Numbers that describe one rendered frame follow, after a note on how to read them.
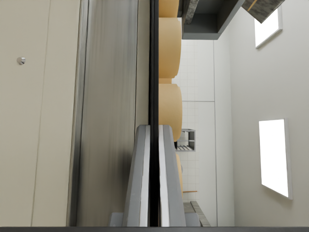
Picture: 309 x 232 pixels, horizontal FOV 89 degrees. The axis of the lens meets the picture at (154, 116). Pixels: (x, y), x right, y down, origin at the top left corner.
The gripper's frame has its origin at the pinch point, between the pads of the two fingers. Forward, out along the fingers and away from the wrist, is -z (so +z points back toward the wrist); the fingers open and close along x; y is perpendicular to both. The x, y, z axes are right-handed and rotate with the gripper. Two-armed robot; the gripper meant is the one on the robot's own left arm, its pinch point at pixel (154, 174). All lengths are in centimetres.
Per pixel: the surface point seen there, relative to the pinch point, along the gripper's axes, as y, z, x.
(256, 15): -1, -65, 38
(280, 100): -141, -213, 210
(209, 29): -6, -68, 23
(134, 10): 6.0, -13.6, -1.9
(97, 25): 5.0, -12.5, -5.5
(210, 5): 1, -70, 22
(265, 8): 1, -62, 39
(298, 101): -123, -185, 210
